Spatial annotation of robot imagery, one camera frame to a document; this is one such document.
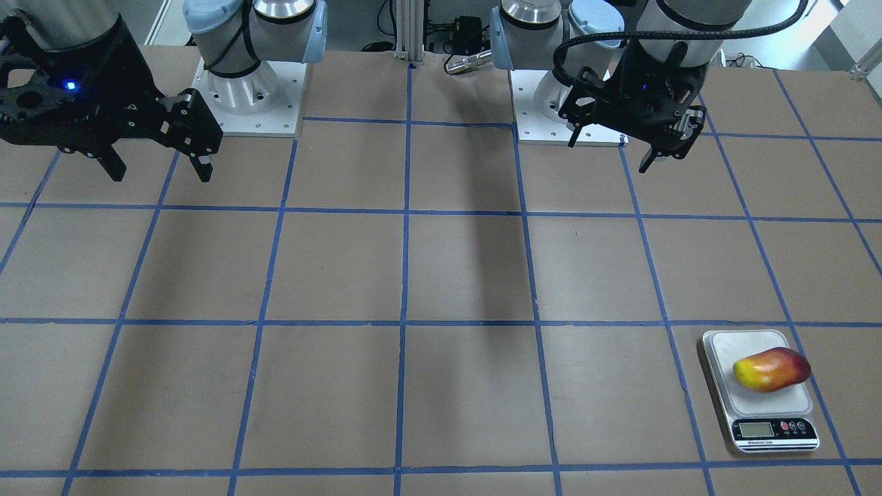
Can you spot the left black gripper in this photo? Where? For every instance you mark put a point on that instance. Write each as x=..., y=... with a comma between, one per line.
x=682, y=126

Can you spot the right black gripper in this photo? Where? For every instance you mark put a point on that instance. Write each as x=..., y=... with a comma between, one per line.
x=118, y=84

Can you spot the red yellow mango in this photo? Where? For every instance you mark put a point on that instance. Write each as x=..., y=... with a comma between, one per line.
x=772, y=370

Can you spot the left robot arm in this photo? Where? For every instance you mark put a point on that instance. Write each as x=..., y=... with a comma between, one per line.
x=526, y=35

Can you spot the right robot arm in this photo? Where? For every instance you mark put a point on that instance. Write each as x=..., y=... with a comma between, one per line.
x=234, y=37

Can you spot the silver metal cylinder tool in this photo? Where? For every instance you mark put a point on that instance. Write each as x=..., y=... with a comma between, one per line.
x=468, y=63

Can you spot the black power box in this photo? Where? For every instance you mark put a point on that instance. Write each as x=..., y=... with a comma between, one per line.
x=465, y=29

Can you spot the silver digital kitchen scale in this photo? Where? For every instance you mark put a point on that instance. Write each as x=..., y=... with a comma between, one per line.
x=757, y=423

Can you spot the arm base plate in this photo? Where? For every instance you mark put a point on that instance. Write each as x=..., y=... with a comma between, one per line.
x=255, y=117
x=536, y=99

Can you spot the aluminium frame post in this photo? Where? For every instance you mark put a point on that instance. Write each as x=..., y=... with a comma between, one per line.
x=409, y=28

